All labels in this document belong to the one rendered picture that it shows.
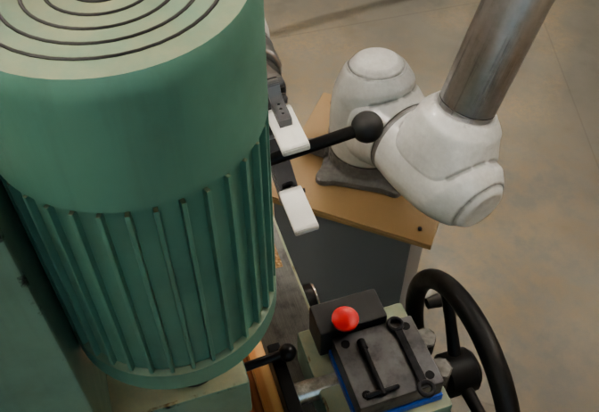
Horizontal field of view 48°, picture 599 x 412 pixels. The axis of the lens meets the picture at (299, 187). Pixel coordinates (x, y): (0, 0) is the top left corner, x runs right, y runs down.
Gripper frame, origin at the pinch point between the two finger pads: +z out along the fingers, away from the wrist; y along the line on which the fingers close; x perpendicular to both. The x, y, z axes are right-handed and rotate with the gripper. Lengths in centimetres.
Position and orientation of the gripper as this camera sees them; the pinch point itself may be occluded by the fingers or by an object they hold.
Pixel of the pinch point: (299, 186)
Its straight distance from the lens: 76.3
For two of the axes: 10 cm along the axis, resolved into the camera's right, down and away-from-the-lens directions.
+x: 9.5, -2.9, 1.4
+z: 3.1, 7.0, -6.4
